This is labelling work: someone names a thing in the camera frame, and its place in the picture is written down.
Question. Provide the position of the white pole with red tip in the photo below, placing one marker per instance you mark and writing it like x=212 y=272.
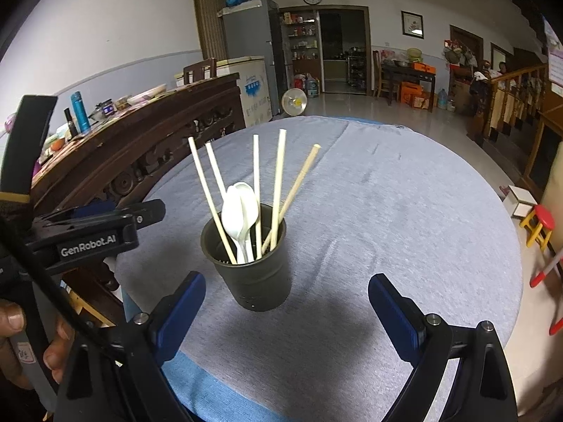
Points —
x=547 y=270

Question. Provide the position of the red round stool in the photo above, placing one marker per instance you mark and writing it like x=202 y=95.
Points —
x=543 y=217

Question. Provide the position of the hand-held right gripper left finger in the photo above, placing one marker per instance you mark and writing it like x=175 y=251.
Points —
x=180 y=312

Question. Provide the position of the person's left hand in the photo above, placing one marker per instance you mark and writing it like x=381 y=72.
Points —
x=11 y=316

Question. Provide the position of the wooden stair railing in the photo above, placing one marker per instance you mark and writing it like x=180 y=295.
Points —
x=514 y=96

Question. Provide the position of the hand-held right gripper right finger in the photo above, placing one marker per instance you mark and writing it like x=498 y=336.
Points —
x=396 y=316

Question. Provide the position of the grey tablecloth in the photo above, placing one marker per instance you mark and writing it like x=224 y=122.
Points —
x=374 y=206

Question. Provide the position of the flat orange box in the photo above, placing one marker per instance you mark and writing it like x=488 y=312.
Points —
x=423 y=69

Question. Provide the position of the dark wooden chair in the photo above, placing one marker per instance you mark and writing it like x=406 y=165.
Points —
x=200 y=70
x=380 y=72

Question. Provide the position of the blue thermos bottle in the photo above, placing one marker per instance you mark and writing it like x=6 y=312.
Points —
x=81 y=112

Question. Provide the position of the slim black bottle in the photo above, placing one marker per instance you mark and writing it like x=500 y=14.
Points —
x=71 y=123

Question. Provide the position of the red bag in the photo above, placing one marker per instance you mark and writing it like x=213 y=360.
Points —
x=299 y=83

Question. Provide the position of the white chest freezer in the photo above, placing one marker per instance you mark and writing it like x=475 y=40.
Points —
x=253 y=88

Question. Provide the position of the orange carton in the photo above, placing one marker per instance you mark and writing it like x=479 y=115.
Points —
x=410 y=92
x=424 y=102

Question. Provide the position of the green basin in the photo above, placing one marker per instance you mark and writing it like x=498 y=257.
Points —
x=414 y=55

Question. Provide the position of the grey refrigerator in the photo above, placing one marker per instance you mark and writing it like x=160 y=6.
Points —
x=246 y=30

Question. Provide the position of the dark wooden side table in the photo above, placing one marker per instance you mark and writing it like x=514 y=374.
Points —
x=404 y=72

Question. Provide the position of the round white fan heater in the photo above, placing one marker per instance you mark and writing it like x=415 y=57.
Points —
x=294 y=102

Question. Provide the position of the blue undercloth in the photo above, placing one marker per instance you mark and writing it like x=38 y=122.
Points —
x=211 y=387

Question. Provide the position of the large blue water bottle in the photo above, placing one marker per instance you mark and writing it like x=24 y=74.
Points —
x=312 y=87
x=443 y=99

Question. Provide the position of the wall calendar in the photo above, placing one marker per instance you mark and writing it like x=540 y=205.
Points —
x=555 y=57

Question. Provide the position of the black perforated utensil holder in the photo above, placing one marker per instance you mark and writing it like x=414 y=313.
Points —
x=255 y=281

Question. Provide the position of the brown slatted door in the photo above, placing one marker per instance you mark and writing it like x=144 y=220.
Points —
x=215 y=9

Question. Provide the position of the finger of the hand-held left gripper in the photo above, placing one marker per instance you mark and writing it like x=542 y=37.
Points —
x=149 y=211
x=88 y=241

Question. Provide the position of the white low stool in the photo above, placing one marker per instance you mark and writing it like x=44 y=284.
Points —
x=521 y=198

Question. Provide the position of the metal kitchen rack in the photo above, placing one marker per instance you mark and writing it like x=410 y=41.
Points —
x=356 y=68

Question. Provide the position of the white plastic spoon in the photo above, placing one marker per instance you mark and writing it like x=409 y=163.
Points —
x=229 y=220
x=251 y=213

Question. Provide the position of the glass shelf cabinet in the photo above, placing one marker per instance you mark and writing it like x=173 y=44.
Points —
x=299 y=44

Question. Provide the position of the framed wall picture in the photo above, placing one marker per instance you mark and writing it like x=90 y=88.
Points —
x=412 y=24

